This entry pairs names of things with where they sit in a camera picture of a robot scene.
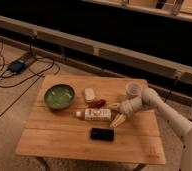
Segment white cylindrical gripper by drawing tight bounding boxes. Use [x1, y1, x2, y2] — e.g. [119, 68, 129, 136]
[109, 97, 143, 128]

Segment white labelled plastic bottle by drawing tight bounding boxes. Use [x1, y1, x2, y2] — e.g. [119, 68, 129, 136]
[75, 108, 113, 121]

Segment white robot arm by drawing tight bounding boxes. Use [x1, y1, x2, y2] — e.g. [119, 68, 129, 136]
[110, 88, 192, 171]

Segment red-brown snack bar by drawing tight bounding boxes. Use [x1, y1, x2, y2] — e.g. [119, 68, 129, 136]
[88, 99, 106, 108]

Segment clear plastic cup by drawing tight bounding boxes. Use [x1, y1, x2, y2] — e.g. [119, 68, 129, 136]
[125, 82, 141, 99]

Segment black smartphone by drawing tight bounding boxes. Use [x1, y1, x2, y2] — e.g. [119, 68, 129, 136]
[90, 128, 114, 141]

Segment wooden slatted table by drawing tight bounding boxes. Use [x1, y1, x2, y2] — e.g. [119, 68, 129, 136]
[16, 75, 166, 164]

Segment green ceramic bowl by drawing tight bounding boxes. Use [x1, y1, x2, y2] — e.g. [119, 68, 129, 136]
[44, 84, 75, 110]

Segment black floor cables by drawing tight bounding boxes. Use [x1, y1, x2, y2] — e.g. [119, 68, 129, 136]
[0, 34, 61, 129]

